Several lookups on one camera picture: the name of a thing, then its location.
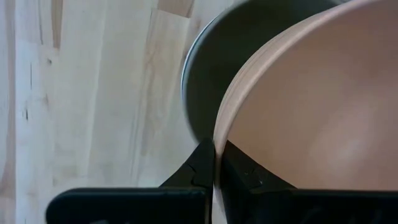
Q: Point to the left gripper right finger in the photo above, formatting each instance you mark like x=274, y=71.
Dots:
x=280, y=207

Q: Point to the peach bowl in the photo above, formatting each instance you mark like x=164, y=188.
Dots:
x=311, y=109

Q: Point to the olive green bowl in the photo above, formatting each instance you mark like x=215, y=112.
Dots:
x=217, y=62

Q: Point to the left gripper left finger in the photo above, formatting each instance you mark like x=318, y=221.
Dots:
x=140, y=207

